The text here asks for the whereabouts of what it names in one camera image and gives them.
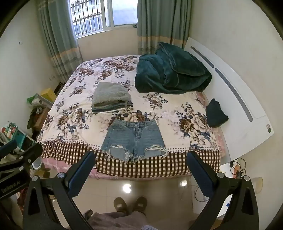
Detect clear plastic cup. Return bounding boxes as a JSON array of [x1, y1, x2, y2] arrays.
[[252, 176, 264, 195]]

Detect yellow box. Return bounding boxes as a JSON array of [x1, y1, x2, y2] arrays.
[[40, 88, 57, 103]]

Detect black cables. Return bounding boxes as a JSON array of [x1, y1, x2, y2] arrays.
[[229, 157, 247, 178]]

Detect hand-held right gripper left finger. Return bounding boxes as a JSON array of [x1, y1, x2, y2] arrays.
[[22, 150, 96, 230]]

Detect dark green folded cloth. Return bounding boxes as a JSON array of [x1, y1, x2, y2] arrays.
[[206, 98, 229, 128]]

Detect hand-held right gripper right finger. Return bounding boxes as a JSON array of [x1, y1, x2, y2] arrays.
[[187, 151, 259, 230]]

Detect pink mattress pad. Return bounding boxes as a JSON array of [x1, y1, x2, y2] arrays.
[[196, 91, 232, 165]]

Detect window with metal grille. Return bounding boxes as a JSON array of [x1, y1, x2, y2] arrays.
[[70, 0, 138, 38]]

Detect stack of folded clothes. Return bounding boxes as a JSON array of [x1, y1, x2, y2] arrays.
[[91, 82, 131, 114]]

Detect green and white bag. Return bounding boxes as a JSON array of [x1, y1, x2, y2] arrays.
[[27, 93, 46, 108]]

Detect grey-green curtain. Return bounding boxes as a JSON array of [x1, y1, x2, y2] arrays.
[[137, 0, 193, 50], [36, 0, 84, 84]]

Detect white headboard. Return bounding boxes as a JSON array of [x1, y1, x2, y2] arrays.
[[183, 36, 275, 165]]

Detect brown slipper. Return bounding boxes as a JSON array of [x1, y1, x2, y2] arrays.
[[132, 196, 148, 217], [113, 196, 130, 215]]

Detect person's grey trouser legs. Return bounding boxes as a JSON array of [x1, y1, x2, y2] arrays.
[[85, 210, 155, 230]]

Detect teal plastic toy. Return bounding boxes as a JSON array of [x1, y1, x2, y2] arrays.
[[0, 121, 27, 147]]

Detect cluttered wooden nightstand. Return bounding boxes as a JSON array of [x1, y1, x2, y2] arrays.
[[27, 103, 53, 134]]

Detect blue denim shorts pants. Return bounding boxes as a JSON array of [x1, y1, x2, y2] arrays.
[[101, 118, 168, 164]]

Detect floral covered bed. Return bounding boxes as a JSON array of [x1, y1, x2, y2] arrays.
[[36, 55, 221, 178]]

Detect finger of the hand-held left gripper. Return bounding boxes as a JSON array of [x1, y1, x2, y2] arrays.
[[0, 143, 43, 176], [0, 140, 18, 158]]

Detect dark green plush blanket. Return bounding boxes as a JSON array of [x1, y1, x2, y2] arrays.
[[135, 42, 213, 94]]

